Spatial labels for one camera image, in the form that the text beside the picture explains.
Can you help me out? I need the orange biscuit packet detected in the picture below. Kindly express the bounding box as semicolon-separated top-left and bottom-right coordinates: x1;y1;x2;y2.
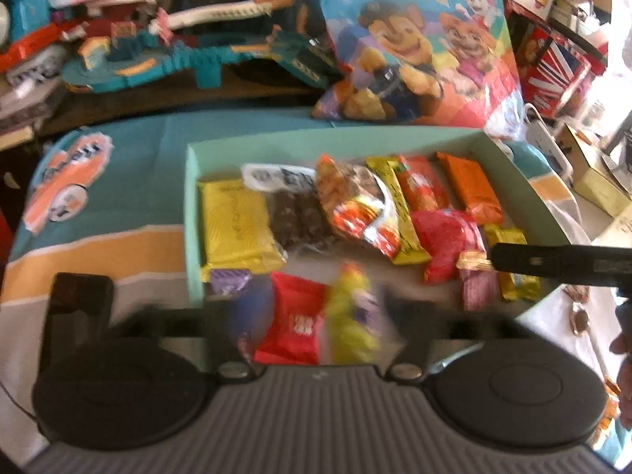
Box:
436;151;505;226

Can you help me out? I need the red foil snack packet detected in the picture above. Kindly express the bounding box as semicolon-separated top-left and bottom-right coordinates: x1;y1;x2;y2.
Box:
410;209;488;286

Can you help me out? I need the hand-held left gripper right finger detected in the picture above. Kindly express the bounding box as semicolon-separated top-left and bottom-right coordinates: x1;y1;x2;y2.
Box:
379;300;520;382

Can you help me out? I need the cartoon puppy printed bag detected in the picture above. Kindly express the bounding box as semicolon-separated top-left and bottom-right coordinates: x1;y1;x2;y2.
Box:
311;0;525;129

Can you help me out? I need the small yellow snack packet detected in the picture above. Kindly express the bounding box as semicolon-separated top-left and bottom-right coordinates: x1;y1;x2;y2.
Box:
483;224;542;303

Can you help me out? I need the teal toy track set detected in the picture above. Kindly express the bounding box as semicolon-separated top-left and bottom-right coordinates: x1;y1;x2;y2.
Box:
60;0;342;96

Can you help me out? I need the black smartphone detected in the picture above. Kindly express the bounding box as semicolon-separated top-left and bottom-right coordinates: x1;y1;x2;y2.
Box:
41;271;115;372

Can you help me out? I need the orange noodle snack bag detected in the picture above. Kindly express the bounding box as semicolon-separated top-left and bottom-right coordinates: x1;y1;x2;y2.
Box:
315;154;402;258

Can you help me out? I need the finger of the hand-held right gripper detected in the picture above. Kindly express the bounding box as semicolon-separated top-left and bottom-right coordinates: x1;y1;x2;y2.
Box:
491;242;632;289

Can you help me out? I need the person's right hand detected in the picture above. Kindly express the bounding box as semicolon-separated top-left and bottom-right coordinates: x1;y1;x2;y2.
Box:
609;305;632;357

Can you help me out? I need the khaki gift box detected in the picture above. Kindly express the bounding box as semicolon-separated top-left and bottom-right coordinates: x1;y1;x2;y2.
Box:
562;122;632;219

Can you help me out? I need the long yellow snack packet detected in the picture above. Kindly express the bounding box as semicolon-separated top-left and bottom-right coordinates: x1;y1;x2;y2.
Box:
365;157;431;266

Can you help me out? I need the purple white candy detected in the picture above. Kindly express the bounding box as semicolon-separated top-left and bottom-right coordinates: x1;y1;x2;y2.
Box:
209;265;254;298

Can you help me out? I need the dark jerky packet white label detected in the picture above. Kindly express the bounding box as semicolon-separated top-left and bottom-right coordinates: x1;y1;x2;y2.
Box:
241;162;342;258

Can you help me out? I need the maroon foil candy packet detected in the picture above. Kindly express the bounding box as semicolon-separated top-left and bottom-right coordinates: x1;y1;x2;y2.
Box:
455;251;500;313

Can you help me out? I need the red flag print tin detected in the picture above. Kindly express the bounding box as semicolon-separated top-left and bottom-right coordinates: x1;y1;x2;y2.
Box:
517;24;594;120

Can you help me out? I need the yellow green candy packet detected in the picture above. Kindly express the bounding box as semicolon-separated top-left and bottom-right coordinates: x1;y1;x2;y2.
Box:
325;263;382;365

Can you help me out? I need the red square snack packet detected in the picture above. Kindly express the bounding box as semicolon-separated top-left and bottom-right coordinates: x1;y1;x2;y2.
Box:
253;271;330;367

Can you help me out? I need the mint green cardboard box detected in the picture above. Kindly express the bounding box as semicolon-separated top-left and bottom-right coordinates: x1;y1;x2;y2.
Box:
185;127;582;318

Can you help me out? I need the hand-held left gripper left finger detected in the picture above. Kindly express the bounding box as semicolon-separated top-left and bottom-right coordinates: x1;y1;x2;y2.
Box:
113;301;254;384

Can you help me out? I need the yellow square snack packet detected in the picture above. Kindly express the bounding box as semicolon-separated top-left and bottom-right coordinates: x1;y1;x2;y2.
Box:
196;179;288;276

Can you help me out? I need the red orange snack packet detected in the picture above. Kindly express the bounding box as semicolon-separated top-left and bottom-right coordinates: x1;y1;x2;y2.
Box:
396;154;453;214

